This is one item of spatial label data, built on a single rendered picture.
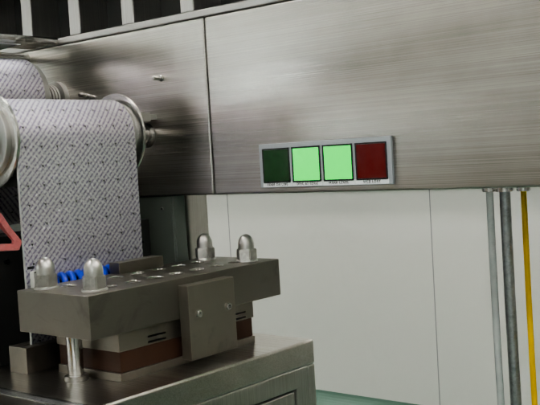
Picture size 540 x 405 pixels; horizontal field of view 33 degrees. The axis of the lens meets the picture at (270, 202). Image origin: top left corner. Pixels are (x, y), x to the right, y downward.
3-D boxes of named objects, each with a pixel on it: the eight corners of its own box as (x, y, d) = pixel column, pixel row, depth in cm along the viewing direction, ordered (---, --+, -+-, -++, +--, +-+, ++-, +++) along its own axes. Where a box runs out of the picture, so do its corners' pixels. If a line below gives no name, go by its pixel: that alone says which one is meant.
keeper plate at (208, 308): (182, 359, 135) (177, 285, 134) (228, 346, 142) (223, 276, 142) (194, 361, 133) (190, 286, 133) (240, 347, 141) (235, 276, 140)
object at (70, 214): (25, 291, 138) (16, 168, 137) (141, 270, 156) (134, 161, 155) (26, 291, 138) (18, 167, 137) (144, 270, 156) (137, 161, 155)
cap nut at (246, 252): (231, 262, 151) (229, 235, 151) (246, 259, 154) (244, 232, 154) (247, 263, 149) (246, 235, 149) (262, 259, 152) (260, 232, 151)
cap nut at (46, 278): (28, 289, 132) (26, 258, 132) (49, 285, 135) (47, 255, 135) (43, 290, 130) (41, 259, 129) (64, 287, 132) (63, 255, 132)
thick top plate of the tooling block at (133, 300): (19, 331, 132) (16, 289, 132) (210, 289, 163) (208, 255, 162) (91, 341, 122) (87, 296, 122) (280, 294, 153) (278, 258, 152)
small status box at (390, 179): (260, 188, 148) (257, 145, 148) (263, 187, 149) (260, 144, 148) (392, 184, 132) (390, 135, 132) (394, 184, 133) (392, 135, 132)
